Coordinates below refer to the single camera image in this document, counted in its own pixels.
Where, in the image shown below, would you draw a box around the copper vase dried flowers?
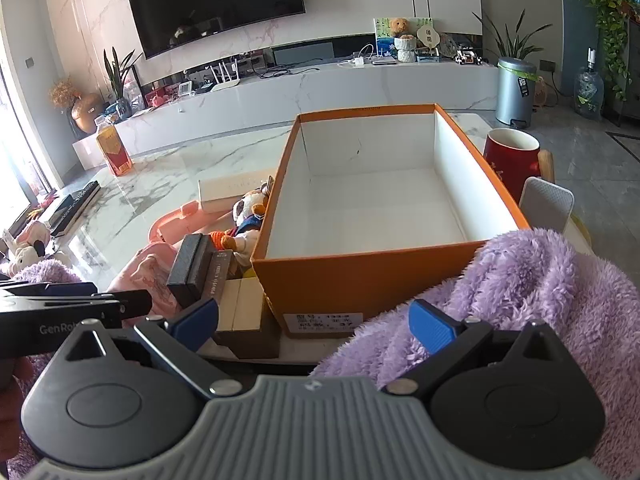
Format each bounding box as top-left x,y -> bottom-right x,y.
49,78 -> 104,138

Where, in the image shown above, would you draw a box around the white plush toy floor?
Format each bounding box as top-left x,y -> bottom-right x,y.
1,220 -> 53,278

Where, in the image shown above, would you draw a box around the red panda plush toy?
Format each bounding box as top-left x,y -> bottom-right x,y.
220,176 -> 274,269

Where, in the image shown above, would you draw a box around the potted plant by bin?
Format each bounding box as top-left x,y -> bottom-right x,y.
472,9 -> 551,61

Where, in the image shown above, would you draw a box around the orange tea bottle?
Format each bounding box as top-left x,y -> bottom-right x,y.
96,116 -> 134,177

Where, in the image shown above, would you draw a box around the pink cloth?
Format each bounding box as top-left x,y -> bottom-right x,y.
107,242 -> 180,318

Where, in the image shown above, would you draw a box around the white marble tv cabinet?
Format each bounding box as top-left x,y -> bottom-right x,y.
72,58 -> 501,172

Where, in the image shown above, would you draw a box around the orange cardboard box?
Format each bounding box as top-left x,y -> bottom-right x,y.
252,104 -> 527,338

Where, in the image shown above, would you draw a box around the water jug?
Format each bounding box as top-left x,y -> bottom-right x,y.
574,48 -> 604,120

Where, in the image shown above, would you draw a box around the silver pedal trash bin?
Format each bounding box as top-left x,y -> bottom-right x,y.
496,56 -> 537,128

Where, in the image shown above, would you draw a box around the tan wooden box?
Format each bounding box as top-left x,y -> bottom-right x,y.
214,278 -> 281,360

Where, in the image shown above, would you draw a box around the black small box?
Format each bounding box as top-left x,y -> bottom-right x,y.
167,233 -> 215,309

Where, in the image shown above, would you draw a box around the person left hand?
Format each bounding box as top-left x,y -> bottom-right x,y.
0,358 -> 34,462

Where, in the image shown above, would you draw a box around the white glasses case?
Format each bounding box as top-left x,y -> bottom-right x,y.
198,168 -> 276,214

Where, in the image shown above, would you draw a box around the orange crochet ball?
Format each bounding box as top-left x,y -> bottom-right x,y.
208,231 -> 231,252

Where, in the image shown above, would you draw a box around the pink phone holder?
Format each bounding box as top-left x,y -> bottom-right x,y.
148,196 -> 236,245

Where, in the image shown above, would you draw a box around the hanging ivy plant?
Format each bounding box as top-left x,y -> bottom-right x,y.
587,0 -> 639,102

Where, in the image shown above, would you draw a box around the red mug wooden handle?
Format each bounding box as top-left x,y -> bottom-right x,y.
484,128 -> 555,202

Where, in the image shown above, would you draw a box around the black keyboard on floor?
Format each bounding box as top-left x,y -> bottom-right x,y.
44,180 -> 101,238

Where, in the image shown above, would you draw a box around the white wifi router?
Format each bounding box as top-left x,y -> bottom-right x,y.
209,58 -> 240,91

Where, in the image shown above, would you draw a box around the brown photo box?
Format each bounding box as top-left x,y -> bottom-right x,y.
200,250 -> 234,304

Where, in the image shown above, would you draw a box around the purple fluffy blanket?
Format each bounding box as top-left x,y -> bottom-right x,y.
316,229 -> 639,479

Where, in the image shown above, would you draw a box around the teddy bear on cabinet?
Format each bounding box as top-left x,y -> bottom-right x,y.
390,18 -> 418,63

